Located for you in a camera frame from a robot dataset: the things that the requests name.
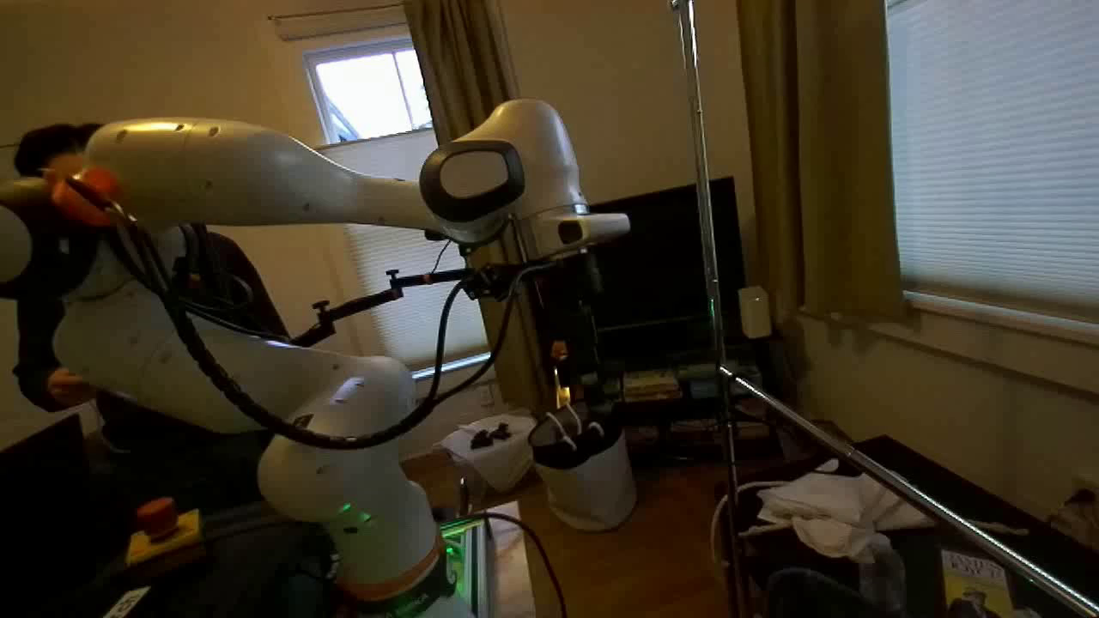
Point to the white tie-dye t-shirt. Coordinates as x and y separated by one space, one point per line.
839 517

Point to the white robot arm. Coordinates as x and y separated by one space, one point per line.
113 247

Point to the black television screen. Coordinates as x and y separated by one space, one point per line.
653 295

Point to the white bucket with tools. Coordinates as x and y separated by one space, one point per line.
582 465

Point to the olive curtain behind robot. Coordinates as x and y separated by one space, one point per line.
465 78

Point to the small bright back window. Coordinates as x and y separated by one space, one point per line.
373 92

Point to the olive green curtain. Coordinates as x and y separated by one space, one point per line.
821 172

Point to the person in dark clothes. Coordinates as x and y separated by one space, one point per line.
141 455

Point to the red emergency stop button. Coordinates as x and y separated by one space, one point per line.
162 531

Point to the white cellular window blind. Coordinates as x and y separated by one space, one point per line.
998 146

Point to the yellow booklet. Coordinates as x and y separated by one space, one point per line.
973 587

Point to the chrome garment rack frame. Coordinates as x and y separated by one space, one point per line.
725 377

